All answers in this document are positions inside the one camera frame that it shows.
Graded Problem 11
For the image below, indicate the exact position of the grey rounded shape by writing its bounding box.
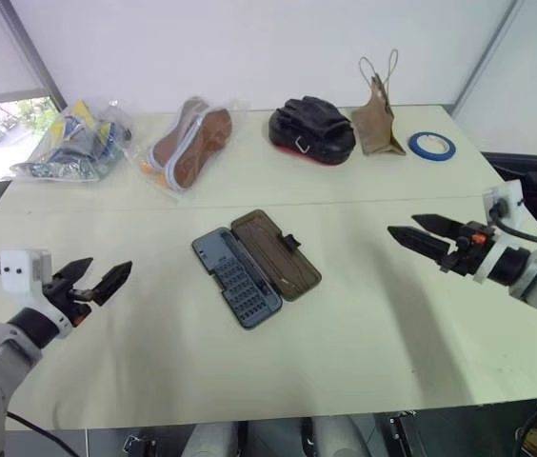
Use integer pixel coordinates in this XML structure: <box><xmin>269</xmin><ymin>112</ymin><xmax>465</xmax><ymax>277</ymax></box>
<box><xmin>186</xmin><ymin>420</ymin><xmax>242</xmax><ymax>457</ymax></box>

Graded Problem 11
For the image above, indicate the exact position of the dark window frame bar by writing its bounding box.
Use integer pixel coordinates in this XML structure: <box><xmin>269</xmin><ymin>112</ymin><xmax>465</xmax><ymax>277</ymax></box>
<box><xmin>0</xmin><ymin>0</ymin><xmax>69</xmax><ymax>111</ymax></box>

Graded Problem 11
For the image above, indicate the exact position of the brown paper bag with handles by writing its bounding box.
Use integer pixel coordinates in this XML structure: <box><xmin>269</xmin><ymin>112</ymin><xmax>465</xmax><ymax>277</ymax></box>
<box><xmin>349</xmin><ymin>48</ymin><xmax>408</xmax><ymax>157</ymax></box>

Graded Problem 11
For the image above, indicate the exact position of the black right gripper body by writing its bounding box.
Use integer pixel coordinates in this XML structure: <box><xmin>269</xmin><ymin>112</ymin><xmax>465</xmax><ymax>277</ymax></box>
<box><xmin>438</xmin><ymin>220</ymin><xmax>497</xmax><ymax>278</ymax></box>

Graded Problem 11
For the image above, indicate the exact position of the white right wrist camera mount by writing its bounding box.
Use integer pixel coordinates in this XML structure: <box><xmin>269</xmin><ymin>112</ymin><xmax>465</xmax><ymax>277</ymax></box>
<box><xmin>474</xmin><ymin>179</ymin><xmax>526</xmax><ymax>286</ymax></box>

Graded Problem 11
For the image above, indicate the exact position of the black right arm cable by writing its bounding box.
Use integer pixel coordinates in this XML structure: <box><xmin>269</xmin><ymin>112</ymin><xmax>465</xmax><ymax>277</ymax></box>
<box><xmin>487</xmin><ymin>199</ymin><xmax>537</xmax><ymax>262</ymax></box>

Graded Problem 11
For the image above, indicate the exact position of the screwdriver bit case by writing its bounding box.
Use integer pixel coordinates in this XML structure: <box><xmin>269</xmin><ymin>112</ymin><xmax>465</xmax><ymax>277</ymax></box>
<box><xmin>190</xmin><ymin>209</ymin><xmax>323</xmax><ymax>331</ymax></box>

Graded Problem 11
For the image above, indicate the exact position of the black metal bracket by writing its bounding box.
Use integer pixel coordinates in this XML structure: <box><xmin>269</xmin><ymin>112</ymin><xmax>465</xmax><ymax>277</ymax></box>
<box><xmin>122</xmin><ymin>431</ymin><xmax>158</xmax><ymax>457</ymax></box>
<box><xmin>386</xmin><ymin>409</ymin><xmax>425</xmax><ymax>457</ymax></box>

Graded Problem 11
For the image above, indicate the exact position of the shoe with brown sole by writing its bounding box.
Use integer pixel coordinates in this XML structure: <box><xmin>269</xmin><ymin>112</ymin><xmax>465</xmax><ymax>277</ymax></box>
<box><xmin>165</xmin><ymin>108</ymin><xmax>233</xmax><ymax>192</ymax></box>
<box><xmin>147</xmin><ymin>97</ymin><xmax>210</xmax><ymax>171</ymax></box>

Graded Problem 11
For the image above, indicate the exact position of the clear bag with blue-yellow items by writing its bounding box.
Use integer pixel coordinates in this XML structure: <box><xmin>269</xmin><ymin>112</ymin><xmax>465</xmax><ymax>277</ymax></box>
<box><xmin>9</xmin><ymin>98</ymin><xmax>134</xmax><ymax>185</ymax></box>

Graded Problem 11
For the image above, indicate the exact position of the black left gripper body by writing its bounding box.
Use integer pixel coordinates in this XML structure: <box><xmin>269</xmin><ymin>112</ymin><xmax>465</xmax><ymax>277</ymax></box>
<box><xmin>42</xmin><ymin>279</ymin><xmax>94</xmax><ymax>329</ymax></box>

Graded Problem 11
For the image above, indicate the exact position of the blue tape roll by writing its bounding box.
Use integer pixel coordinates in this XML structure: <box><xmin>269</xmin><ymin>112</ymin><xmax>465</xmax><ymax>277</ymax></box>
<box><xmin>408</xmin><ymin>130</ymin><xmax>459</xmax><ymax>162</ymax></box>

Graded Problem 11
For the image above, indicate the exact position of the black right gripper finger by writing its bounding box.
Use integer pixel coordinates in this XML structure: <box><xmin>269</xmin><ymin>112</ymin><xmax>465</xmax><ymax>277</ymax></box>
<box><xmin>387</xmin><ymin>226</ymin><xmax>456</xmax><ymax>268</ymax></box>
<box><xmin>410</xmin><ymin>213</ymin><xmax>464</xmax><ymax>239</ymax></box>

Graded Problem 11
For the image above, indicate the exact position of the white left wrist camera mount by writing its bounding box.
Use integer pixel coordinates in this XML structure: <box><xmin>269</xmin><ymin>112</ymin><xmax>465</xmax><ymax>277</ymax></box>
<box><xmin>0</xmin><ymin>248</ymin><xmax>75</xmax><ymax>340</ymax></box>

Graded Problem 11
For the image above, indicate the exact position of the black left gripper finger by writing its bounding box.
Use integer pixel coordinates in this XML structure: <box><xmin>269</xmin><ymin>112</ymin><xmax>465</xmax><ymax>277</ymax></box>
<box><xmin>52</xmin><ymin>257</ymin><xmax>94</xmax><ymax>291</ymax></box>
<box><xmin>90</xmin><ymin>260</ymin><xmax>134</xmax><ymax>308</ymax></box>

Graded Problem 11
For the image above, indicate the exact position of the black bag with red base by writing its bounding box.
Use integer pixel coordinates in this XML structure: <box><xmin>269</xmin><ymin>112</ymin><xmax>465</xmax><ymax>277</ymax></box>
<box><xmin>268</xmin><ymin>95</ymin><xmax>358</xmax><ymax>168</ymax></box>

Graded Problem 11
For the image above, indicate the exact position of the grey wall frame post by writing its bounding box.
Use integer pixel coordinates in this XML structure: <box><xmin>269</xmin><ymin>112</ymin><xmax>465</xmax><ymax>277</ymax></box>
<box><xmin>447</xmin><ymin>0</ymin><xmax>523</xmax><ymax>116</ymax></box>

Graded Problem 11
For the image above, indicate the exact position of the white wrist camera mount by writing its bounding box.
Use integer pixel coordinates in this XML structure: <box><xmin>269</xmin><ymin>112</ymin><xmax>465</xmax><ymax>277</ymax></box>
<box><xmin>474</xmin><ymin>179</ymin><xmax>526</xmax><ymax>286</ymax></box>
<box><xmin>0</xmin><ymin>248</ymin><xmax>75</xmax><ymax>340</ymax></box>

